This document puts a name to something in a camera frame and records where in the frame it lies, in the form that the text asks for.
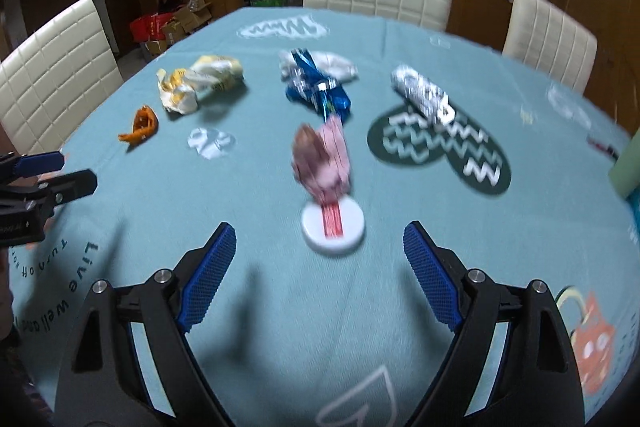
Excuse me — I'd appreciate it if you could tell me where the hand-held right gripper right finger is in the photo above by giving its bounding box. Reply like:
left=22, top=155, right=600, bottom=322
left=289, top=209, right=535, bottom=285
left=402, top=221, right=586, bottom=427

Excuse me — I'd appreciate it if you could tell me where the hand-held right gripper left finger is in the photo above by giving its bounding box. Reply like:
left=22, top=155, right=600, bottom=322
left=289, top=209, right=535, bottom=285
left=55, top=222, right=238, bottom=427

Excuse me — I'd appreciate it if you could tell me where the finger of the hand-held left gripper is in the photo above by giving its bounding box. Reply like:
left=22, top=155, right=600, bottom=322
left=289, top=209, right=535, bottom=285
left=0, top=168, right=98, bottom=220
left=0, top=151, right=67, bottom=181

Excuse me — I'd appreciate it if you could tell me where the orange wrapper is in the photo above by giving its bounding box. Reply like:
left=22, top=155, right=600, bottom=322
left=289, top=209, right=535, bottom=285
left=118, top=104, right=160, bottom=146

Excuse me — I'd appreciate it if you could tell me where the white round lid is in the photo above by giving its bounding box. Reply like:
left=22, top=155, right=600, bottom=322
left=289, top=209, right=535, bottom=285
left=301, top=197, right=366, bottom=255

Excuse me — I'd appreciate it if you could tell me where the pink wrapper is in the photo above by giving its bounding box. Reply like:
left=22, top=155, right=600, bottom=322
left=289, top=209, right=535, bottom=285
left=291, top=116, right=353, bottom=204

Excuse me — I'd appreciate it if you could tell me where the silver pill blister pack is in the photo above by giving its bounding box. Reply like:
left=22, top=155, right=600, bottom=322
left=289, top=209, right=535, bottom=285
left=391, top=65, right=456, bottom=126

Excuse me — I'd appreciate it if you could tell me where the yellow white snack wrapper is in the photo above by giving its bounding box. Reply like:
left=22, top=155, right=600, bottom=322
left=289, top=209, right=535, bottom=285
left=192, top=55, right=246, bottom=96

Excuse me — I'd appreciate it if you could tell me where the blue foil wrapper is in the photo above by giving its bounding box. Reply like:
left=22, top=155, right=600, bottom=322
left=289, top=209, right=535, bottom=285
left=285, top=49, right=352, bottom=124

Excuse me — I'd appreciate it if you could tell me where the white plastic wrapper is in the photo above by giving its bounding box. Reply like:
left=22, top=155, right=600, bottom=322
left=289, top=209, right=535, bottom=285
left=279, top=51, right=359, bottom=84

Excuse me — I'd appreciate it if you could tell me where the light blue printed tablecloth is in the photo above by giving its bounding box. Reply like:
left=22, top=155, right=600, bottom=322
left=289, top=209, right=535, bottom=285
left=0, top=6, right=640, bottom=427

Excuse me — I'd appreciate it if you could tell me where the red bag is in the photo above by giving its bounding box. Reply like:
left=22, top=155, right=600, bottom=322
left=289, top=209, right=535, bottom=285
left=130, top=13, right=169, bottom=41

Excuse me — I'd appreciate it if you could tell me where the pile of cardboard boxes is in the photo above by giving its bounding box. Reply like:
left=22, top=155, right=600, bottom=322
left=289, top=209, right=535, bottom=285
left=160, top=2, right=214, bottom=44

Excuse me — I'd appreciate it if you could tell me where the small dark red item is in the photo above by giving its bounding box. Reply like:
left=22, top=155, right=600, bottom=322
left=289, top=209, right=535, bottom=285
left=587, top=137, right=621, bottom=158

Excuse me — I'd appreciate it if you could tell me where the green cup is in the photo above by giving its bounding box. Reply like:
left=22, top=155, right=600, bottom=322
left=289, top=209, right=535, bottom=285
left=609, top=142, right=640, bottom=202

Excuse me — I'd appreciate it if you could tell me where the low wooden cabinet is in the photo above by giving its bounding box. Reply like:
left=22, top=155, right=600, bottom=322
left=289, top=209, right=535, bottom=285
left=447, top=0, right=516, bottom=48

